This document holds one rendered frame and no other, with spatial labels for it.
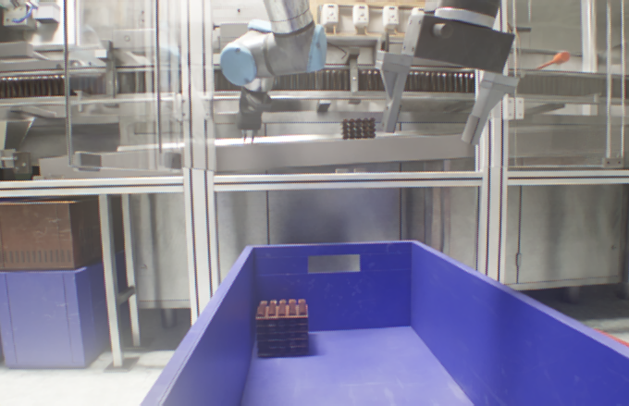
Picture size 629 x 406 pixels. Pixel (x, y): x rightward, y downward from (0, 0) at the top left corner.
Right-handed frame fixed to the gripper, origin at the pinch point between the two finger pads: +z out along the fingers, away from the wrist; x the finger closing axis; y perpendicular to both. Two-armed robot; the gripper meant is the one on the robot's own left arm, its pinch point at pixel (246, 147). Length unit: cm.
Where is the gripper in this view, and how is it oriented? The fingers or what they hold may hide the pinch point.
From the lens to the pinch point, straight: 106.5
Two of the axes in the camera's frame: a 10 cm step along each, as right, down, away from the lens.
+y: -3.7, -7.3, 5.7
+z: -2.9, 6.7, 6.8
